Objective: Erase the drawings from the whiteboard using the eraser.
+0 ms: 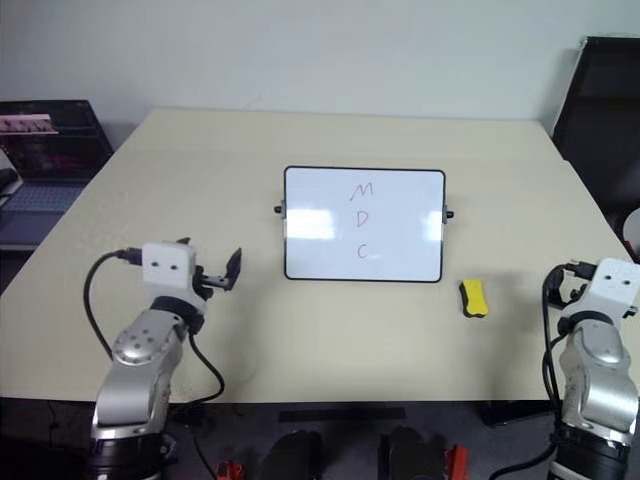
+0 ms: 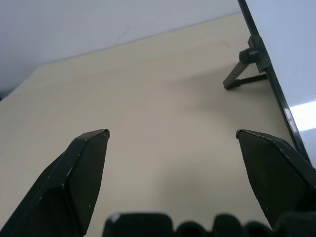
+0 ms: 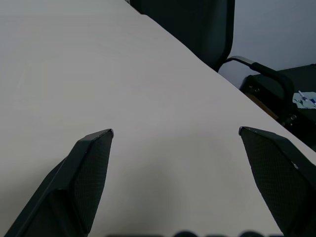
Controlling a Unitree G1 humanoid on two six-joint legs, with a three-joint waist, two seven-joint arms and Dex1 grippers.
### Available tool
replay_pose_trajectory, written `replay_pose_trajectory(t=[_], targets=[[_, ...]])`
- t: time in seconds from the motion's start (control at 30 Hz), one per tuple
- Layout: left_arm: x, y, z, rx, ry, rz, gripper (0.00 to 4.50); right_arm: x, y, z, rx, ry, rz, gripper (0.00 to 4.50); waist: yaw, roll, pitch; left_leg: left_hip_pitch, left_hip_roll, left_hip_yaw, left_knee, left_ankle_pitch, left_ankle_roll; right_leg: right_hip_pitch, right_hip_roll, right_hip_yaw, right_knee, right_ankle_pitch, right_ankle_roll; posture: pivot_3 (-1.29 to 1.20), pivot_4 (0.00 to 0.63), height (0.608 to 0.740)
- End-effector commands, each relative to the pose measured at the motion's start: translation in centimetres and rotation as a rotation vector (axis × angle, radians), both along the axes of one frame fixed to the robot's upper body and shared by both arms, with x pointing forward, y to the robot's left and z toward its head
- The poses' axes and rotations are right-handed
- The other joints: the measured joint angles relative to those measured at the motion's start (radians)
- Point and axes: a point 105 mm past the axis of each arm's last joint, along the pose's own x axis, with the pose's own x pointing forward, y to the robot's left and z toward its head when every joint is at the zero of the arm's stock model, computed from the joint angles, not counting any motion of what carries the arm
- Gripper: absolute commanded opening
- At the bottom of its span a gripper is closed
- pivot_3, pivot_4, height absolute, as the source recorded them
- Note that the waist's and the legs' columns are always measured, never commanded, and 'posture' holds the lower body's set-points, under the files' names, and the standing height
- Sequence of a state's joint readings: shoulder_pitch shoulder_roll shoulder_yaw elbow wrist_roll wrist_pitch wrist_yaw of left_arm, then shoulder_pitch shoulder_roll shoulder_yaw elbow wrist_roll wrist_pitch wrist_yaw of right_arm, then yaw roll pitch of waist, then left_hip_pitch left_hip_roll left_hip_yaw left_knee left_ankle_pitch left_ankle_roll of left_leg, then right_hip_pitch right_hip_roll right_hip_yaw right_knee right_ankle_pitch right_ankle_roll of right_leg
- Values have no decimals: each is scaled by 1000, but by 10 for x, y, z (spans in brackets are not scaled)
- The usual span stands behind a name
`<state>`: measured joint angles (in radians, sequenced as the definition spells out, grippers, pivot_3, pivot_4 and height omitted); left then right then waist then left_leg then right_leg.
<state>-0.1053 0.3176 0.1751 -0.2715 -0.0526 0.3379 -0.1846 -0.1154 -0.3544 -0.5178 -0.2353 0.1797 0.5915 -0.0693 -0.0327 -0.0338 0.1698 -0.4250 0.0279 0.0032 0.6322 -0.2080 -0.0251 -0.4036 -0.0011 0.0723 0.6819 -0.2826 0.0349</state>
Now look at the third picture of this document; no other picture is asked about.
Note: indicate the white marker with blue cap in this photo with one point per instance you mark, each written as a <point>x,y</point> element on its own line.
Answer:
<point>303,96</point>

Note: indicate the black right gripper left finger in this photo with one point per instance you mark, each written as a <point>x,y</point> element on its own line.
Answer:
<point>74,187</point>

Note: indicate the black office chair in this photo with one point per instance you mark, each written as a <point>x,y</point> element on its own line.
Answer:
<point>197,29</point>

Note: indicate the pale crumpled cloth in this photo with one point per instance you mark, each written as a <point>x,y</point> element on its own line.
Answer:
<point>302,103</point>

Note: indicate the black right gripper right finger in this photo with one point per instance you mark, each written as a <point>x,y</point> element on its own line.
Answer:
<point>284,177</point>

